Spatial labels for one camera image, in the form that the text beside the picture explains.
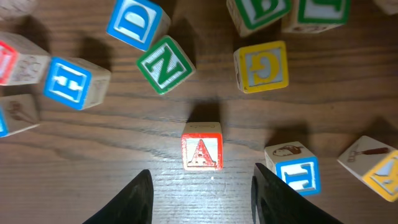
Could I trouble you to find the blue 2 block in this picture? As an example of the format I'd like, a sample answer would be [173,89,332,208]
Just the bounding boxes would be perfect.
[1,94,39,138]

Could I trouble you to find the green B block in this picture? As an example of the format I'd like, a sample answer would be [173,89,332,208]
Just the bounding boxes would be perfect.
[226,0,292,37]

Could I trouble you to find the blue H block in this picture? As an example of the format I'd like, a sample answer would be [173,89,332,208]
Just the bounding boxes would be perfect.
[44,57,111,110]

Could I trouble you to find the blue D block centre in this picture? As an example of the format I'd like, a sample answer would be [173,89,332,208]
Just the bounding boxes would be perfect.
[106,0,171,52]

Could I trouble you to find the blue T block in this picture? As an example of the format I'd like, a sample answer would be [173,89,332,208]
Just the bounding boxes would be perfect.
[264,141,322,196]

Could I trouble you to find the red U block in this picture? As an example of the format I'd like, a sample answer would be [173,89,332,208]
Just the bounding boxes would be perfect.
[1,32,51,86]

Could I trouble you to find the yellow block far right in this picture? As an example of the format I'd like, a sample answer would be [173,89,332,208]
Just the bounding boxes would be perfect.
[338,136,397,202]

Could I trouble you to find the yellow G block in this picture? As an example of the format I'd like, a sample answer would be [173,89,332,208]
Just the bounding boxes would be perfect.
[233,40,289,94]

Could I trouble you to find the red A block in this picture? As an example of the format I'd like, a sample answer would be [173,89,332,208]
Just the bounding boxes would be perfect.
[181,122,223,171]

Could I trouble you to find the green J block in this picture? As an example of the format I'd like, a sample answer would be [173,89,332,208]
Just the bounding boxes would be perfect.
[282,0,351,34]

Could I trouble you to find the green N block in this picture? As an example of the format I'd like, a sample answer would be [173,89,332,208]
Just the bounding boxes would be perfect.
[136,35,196,95]

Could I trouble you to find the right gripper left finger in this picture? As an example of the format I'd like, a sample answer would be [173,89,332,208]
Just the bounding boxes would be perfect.
[83,169,154,224]

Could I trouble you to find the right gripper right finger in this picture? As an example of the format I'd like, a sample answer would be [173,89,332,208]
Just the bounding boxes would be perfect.
[251,163,341,224]

